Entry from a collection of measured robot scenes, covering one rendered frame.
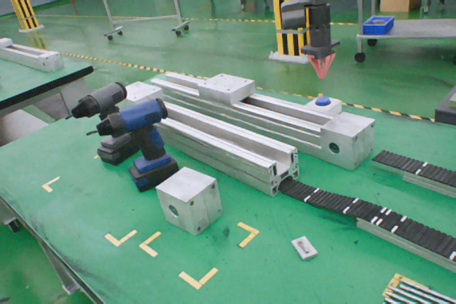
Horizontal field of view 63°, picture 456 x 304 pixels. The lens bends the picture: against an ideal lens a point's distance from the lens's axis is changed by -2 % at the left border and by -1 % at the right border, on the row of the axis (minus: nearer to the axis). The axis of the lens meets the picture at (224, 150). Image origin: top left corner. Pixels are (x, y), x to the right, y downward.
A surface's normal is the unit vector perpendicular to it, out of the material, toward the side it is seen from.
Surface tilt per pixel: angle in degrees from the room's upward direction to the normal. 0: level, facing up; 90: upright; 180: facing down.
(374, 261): 0
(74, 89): 90
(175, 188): 0
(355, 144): 90
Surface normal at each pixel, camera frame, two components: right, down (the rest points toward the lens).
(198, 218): 0.74, 0.23
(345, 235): -0.16, -0.85
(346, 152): -0.73, 0.44
